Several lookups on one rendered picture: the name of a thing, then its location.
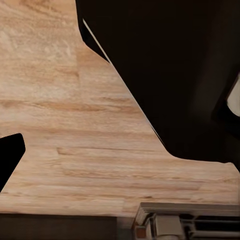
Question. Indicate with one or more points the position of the wood fireplace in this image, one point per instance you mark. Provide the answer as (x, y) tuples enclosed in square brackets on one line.
[(179, 221)]

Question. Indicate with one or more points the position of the cabinet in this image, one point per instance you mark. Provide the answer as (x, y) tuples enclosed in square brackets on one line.
[(57, 227)]

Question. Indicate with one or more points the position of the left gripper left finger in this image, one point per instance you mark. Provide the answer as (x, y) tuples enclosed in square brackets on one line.
[(12, 148)]

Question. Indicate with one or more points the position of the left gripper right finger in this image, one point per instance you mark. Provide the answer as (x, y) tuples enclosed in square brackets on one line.
[(232, 148)]

